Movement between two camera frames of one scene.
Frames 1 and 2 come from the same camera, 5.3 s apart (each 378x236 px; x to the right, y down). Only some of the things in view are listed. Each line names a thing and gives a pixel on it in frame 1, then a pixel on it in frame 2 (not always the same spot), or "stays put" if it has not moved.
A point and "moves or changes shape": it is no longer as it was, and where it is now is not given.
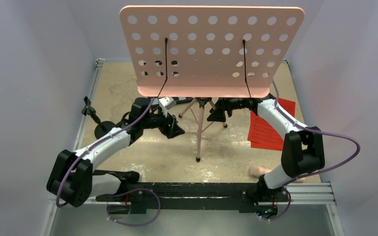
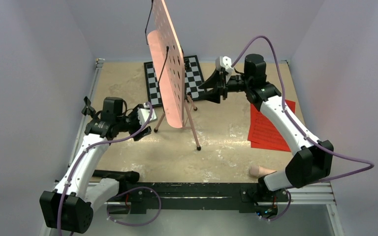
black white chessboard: [156, 100] to [193, 79]
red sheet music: [261, 132] stays put
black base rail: [141, 196] stays put
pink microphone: [257, 171] stays put
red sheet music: [263, 134] stays put
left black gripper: [174, 129] to [134, 113]
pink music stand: [209, 51] moves or changes shape
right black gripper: [218, 114] to [216, 80]
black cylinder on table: [130, 176] stays put
